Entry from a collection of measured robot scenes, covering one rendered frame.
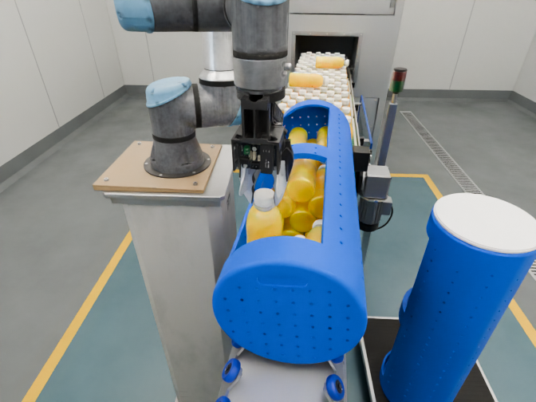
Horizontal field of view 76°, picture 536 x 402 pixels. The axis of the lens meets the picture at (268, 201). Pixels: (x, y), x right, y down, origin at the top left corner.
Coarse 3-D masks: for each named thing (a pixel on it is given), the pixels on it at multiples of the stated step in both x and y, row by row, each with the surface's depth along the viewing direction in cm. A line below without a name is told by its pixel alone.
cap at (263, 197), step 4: (260, 188) 63; (264, 188) 63; (268, 188) 63; (256, 192) 62; (260, 192) 62; (264, 192) 62; (268, 192) 62; (272, 192) 62; (256, 196) 61; (260, 196) 61; (264, 196) 61; (268, 196) 61; (272, 196) 61; (256, 200) 61; (260, 200) 61; (264, 200) 60; (268, 200) 61; (272, 200) 61; (256, 204) 62; (260, 204) 61; (264, 204) 61; (268, 204) 61; (272, 204) 62
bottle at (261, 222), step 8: (256, 208) 62; (264, 208) 62; (272, 208) 62; (248, 216) 64; (256, 216) 62; (264, 216) 62; (272, 216) 62; (280, 216) 64; (248, 224) 64; (256, 224) 63; (264, 224) 62; (272, 224) 63; (280, 224) 64; (248, 232) 65; (256, 232) 63; (264, 232) 63; (272, 232) 63; (280, 232) 65; (248, 240) 66
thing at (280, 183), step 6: (282, 162) 57; (282, 168) 57; (276, 174) 56; (282, 174) 58; (276, 180) 56; (282, 180) 58; (276, 186) 55; (282, 186) 59; (276, 192) 55; (282, 192) 59; (276, 198) 61; (276, 204) 62
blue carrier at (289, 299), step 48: (336, 144) 97; (336, 192) 76; (240, 240) 81; (288, 240) 59; (336, 240) 62; (240, 288) 60; (288, 288) 58; (336, 288) 56; (240, 336) 67; (288, 336) 65; (336, 336) 62
